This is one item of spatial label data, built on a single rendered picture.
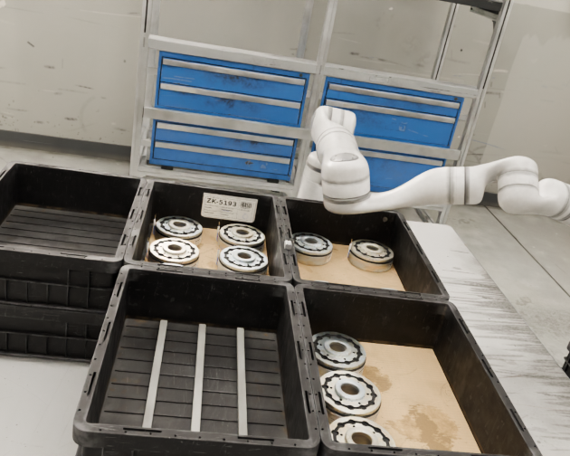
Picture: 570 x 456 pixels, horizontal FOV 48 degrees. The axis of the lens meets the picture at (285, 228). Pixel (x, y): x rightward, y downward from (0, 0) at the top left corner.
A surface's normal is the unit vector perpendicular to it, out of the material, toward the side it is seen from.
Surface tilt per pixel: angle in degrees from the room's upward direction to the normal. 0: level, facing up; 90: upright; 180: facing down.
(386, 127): 90
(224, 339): 0
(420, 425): 0
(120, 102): 90
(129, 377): 0
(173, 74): 90
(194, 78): 90
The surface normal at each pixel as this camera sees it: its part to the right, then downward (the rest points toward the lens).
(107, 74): 0.11, 0.44
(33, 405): 0.17, -0.89
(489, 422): -0.98, -0.12
